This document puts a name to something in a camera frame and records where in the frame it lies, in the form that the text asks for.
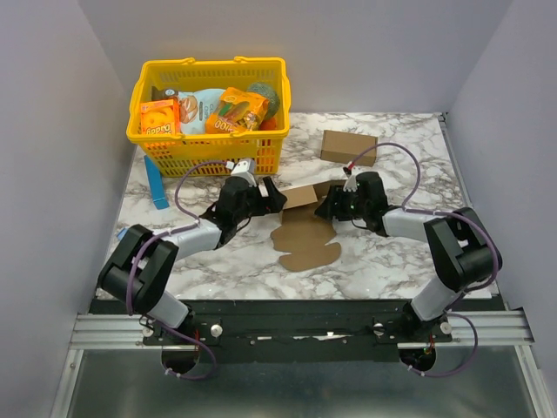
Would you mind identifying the green round melon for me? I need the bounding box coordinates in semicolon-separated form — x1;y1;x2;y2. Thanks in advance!
247;82;281;120

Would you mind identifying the orange candy bag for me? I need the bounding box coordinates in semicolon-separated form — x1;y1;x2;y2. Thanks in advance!
205;87;269;134

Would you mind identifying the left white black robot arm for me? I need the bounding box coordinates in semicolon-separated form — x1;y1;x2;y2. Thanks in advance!
97;176;287;344

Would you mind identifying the yellow plastic shopping basket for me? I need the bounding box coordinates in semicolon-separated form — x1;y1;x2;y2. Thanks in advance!
126;57;292;177

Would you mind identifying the tall blue box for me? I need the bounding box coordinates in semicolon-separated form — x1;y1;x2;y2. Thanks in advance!
144;155;170;210

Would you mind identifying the small orange fruit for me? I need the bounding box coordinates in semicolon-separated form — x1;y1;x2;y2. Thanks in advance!
259;118;277;131

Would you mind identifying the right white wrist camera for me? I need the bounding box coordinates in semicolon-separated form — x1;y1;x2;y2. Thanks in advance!
343;161;358;192

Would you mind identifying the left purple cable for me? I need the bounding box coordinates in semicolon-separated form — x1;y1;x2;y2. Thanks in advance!
124;159;238;381

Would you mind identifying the orange Daddy snack box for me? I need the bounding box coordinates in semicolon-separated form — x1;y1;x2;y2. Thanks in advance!
140;98;180;136

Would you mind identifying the light blue chips bag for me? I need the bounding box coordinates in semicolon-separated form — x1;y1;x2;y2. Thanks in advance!
151;87;225;135

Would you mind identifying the small blue flat box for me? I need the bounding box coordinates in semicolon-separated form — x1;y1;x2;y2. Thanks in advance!
117;228;128;240

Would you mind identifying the brown cardboard box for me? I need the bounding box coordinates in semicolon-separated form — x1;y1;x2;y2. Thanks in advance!
271;180;344;272
319;130;378;164

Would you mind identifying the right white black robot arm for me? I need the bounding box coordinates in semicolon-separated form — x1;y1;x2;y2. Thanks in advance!
314;172;502;341

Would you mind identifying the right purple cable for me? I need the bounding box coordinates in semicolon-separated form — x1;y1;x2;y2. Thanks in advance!
343;142;501;378

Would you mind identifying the purple cable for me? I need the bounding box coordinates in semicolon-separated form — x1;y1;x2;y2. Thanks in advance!
124;159;238;381
343;142;501;378

